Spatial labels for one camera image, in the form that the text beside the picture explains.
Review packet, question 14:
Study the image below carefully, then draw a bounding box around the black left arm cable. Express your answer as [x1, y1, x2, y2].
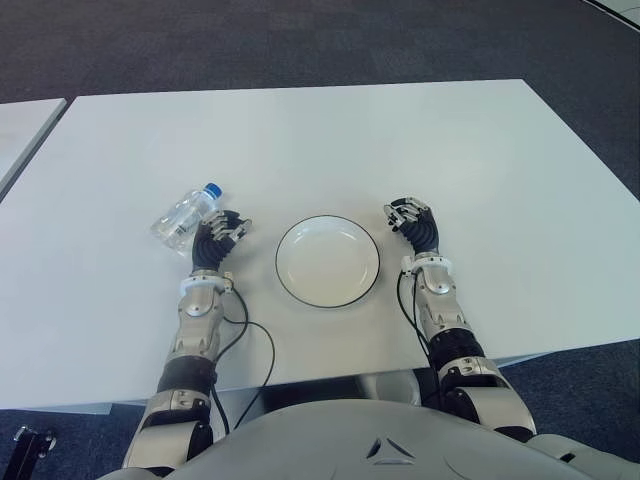
[208, 285, 277, 437]

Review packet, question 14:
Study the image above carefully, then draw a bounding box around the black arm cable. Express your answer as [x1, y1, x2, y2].
[396, 268, 444, 407]
[208, 285, 277, 437]

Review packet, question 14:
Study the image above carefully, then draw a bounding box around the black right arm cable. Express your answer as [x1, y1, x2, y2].
[396, 268, 444, 407]

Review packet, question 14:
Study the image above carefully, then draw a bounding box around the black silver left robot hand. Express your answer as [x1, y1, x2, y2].
[190, 209, 253, 274]

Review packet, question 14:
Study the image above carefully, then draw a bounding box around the black metal caster bracket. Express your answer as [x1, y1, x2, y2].
[11, 424, 57, 480]

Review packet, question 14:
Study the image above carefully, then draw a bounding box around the white plate with black rim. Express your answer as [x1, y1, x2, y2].
[274, 214, 386, 308]

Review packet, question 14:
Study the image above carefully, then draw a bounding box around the white neighbouring table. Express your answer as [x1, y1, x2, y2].
[0, 98, 69, 199]

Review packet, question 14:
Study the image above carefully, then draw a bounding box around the clear bottle with blue cap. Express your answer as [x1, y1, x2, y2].
[150, 182, 223, 258]

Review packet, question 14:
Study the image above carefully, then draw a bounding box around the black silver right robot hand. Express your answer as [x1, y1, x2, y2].
[382, 196, 442, 257]

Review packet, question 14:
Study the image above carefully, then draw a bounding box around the grey robot torso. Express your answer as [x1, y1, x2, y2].
[106, 372, 640, 480]

